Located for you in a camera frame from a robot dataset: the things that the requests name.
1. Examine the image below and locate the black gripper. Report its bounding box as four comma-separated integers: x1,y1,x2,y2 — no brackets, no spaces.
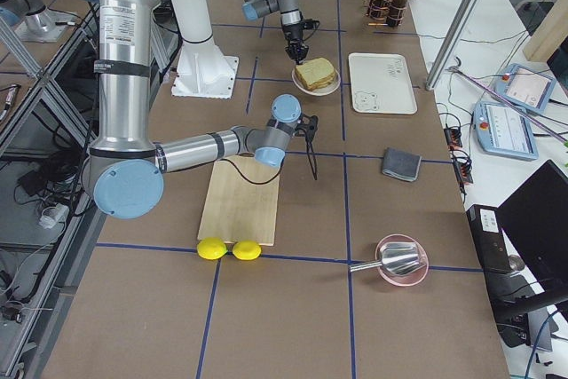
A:
299,114,319,180
282,20,309,65

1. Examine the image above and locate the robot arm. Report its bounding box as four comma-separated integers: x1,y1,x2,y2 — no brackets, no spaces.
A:
242,0,319,65
83,0,316,219

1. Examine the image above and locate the cream serving tray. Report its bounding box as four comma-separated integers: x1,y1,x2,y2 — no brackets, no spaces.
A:
348,52,418,115

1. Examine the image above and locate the white plate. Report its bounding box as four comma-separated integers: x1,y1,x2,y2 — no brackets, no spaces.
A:
291,69,341,97

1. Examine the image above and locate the wooden cutting board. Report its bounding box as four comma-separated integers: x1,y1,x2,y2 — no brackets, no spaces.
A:
197,155,280,246

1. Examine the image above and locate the dark grey folded cloth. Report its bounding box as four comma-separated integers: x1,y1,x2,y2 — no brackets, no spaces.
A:
382,147,422,182

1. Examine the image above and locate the yellow lemon right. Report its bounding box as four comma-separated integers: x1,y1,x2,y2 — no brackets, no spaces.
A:
233,241,262,261

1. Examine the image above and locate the yellow lemon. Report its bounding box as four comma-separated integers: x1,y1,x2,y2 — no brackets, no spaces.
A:
233,241,262,261
196,237,228,260

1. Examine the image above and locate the black power strip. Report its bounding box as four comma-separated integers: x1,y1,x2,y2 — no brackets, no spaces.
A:
444,126,473,191

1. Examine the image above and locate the yellow lemon left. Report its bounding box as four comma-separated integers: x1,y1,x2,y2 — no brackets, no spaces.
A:
196,237,228,260

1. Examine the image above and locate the metal scoop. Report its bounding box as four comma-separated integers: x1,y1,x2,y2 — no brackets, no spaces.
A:
349,241,425,276

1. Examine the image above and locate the pink bowl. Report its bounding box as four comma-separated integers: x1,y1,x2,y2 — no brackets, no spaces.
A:
375,234,430,287

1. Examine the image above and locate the teach pendant near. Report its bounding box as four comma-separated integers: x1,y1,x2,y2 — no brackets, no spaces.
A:
473,101,539,161

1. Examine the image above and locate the teach pendant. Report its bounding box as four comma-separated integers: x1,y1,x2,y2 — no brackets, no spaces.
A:
494,63,556,114
473,101,539,161

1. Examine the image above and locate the teach pendant far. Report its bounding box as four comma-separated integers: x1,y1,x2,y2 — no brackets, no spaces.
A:
494,63,556,114

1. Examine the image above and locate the black monitor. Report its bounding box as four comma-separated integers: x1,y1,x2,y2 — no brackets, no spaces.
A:
497,160,567,302

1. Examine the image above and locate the black computer tower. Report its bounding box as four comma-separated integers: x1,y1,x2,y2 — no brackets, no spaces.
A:
463,203,529,322

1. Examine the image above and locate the copper wire bottle rack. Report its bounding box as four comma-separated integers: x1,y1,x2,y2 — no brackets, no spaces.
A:
367,0,408,28

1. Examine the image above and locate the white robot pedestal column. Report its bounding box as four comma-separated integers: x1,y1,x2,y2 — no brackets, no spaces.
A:
171,0,239,99

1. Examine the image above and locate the aluminium frame post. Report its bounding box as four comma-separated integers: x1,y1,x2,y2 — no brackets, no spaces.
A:
425,0,479,91

